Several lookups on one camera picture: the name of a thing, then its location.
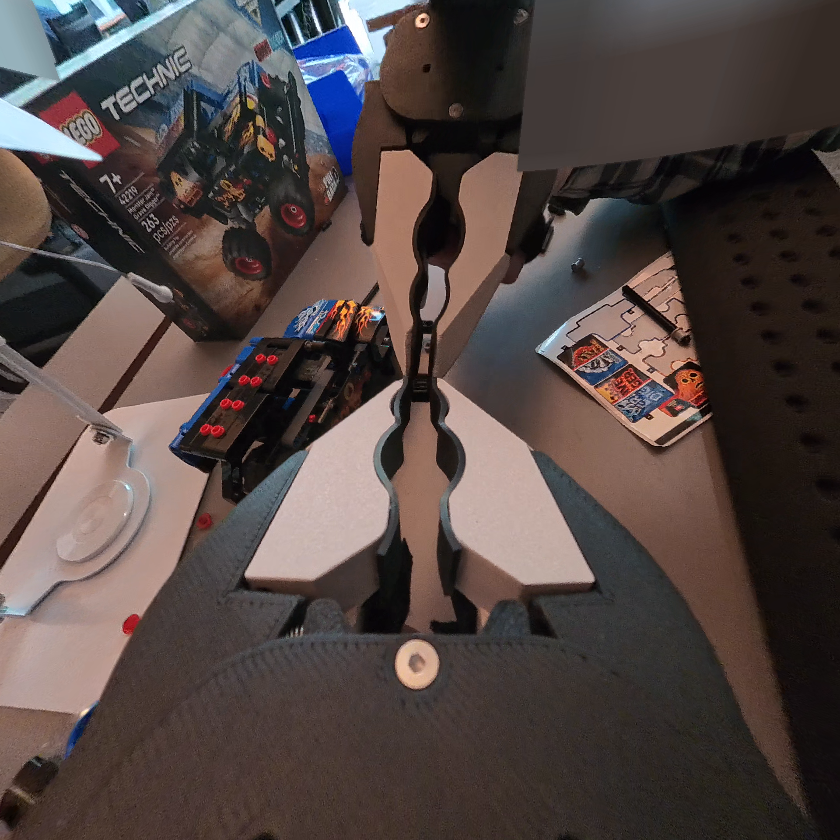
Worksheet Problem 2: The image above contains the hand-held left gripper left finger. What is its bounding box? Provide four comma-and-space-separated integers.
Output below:
244, 379, 410, 631

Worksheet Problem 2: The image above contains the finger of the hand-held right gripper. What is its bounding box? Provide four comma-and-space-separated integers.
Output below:
369, 148, 439, 382
430, 151, 519, 380

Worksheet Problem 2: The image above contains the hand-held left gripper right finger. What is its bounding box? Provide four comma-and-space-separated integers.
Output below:
432, 379, 597, 624

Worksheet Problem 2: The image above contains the brick-built toy truck model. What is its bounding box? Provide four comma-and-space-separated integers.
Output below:
169, 298, 395, 503

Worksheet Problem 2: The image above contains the person's right forearm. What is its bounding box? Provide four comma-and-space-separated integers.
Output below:
548, 128, 840, 214

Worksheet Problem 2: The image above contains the blue storage bin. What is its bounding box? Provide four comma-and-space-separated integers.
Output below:
292, 26, 365, 178

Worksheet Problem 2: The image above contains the sticker sheet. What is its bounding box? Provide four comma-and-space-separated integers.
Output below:
536, 252, 713, 447

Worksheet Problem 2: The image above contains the black axle rod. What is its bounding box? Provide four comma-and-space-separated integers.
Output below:
622, 285, 693, 345

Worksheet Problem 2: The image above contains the toy truck set box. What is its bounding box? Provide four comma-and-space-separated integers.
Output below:
20, 0, 349, 342

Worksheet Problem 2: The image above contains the black perforated chair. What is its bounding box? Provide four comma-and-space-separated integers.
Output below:
663, 151, 840, 840

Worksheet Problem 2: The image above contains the white book stand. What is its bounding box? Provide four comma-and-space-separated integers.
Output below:
0, 147, 211, 716

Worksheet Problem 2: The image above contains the blue toy wheel rim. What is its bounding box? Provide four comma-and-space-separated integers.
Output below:
67, 702, 101, 759

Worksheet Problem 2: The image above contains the instruction booklet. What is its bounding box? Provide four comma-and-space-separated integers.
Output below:
0, 98, 105, 161

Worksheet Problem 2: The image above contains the black connector piece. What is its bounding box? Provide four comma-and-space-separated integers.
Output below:
0, 755, 61, 818

